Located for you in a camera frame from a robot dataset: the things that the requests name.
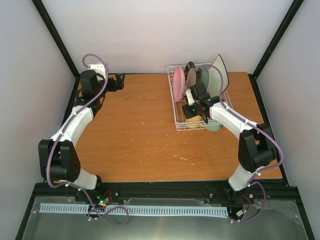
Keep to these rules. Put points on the pink round plate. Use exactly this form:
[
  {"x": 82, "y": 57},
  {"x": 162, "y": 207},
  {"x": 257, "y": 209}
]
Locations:
[{"x": 178, "y": 83}]

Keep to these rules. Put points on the yellow mug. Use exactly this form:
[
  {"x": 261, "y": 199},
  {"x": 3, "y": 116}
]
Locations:
[{"x": 194, "y": 119}]

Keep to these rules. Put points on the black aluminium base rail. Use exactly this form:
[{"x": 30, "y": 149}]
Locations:
[{"x": 212, "y": 192}]

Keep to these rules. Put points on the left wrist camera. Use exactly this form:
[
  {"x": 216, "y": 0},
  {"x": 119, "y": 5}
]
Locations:
[{"x": 98, "y": 68}]

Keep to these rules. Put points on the teal flower plate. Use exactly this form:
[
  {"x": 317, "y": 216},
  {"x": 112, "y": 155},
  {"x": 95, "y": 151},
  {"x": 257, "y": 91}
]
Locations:
[{"x": 203, "y": 76}]

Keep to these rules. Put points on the round black-rimmed plate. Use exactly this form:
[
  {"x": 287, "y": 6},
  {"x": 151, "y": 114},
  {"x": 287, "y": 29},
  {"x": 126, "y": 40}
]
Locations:
[{"x": 190, "y": 74}]

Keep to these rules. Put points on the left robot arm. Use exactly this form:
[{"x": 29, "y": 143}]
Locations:
[{"x": 58, "y": 158}]

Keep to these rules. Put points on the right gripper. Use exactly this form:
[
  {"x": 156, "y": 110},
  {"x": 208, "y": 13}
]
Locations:
[{"x": 188, "y": 113}]

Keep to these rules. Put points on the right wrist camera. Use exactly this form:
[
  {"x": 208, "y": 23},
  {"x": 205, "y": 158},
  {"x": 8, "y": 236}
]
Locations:
[{"x": 191, "y": 96}]

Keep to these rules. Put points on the blue slotted cable duct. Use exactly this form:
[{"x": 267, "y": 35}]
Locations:
[{"x": 136, "y": 210}]

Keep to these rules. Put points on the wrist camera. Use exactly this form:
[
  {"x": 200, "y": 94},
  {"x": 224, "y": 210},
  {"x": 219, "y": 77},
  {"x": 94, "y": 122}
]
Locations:
[
  {"x": 98, "y": 68},
  {"x": 191, "y": 96}
]

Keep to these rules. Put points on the square black-rimmed plate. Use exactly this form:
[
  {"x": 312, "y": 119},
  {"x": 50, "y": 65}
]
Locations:
[{"x": 218, "y": 77}]

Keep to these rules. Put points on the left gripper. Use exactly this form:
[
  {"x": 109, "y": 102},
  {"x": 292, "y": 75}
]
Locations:
[{"x": 119, "y": 83}]

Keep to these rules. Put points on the green ceramic bowl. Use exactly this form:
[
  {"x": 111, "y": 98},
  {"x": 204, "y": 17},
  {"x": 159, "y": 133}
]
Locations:
[{"x": 214, "y": 126}]

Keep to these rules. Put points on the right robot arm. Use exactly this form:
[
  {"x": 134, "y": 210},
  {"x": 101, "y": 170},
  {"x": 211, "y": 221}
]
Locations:
[{"x": 256, "y": 146}]

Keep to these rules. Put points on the white wire dish rack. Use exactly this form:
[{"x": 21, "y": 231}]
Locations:
[{"x": 179, "y": 117}]

